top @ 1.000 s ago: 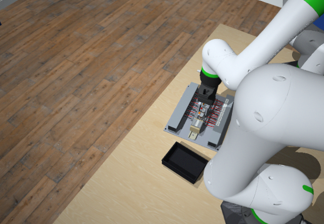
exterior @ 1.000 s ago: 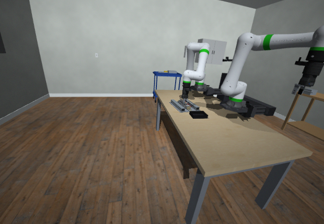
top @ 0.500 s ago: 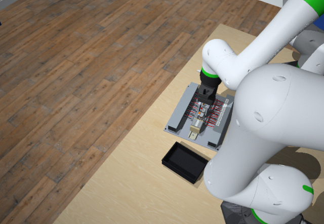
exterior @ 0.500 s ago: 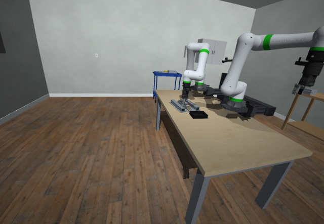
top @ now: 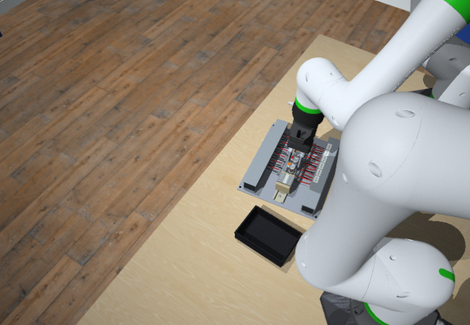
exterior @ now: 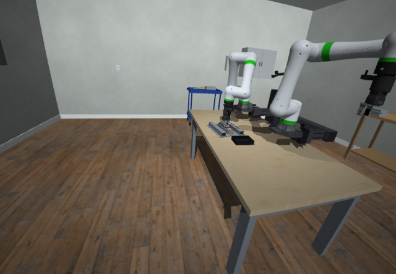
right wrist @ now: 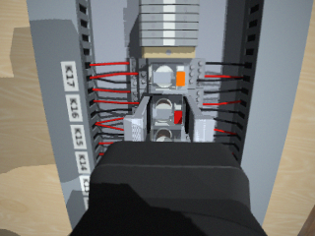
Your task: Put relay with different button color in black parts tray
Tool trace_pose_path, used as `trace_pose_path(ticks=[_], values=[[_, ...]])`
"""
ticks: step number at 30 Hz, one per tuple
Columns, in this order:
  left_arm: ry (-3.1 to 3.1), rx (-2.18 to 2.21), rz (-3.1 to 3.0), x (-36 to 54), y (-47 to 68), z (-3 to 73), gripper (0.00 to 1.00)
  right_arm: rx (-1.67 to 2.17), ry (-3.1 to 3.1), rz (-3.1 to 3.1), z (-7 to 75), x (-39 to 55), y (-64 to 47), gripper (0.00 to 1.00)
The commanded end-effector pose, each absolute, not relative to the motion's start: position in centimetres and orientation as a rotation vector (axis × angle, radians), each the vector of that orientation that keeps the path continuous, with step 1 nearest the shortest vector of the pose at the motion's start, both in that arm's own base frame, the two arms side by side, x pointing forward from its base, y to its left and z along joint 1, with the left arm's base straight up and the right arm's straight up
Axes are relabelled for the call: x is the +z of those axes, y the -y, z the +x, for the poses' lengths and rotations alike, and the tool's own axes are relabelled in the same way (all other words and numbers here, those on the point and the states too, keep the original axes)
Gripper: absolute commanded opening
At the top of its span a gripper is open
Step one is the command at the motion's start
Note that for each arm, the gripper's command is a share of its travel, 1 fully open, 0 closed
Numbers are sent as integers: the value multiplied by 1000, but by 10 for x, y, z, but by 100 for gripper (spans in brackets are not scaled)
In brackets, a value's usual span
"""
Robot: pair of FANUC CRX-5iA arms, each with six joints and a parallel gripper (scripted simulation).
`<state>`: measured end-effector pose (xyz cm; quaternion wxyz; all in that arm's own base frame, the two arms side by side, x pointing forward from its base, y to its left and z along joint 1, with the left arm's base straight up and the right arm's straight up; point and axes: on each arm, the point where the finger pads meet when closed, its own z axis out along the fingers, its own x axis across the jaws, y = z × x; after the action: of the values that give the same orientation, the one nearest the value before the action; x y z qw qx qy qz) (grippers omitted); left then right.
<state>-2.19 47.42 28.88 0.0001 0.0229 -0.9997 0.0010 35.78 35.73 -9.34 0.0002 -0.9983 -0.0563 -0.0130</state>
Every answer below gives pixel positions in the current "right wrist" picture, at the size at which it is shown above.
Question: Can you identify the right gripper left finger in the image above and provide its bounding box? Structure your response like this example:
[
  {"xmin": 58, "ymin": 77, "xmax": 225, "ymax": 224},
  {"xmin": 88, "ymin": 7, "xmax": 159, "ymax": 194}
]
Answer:
[{"xmin": 123, "ymin": 96, "xmax": 152, "ymax": 142}]

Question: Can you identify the grey relay panel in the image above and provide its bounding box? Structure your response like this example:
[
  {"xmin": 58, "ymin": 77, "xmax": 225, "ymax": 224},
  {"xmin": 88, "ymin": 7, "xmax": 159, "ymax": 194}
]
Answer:
[{"xmin": 27, "ymin": 0, "xmax": 314, "ymax": 231}]

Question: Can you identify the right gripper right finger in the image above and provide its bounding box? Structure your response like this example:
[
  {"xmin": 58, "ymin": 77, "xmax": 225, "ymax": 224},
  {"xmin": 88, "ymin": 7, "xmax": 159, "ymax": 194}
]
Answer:
[{"xmin": 183, "ymin": 96, "xmax": 215, "ymax": 143}]

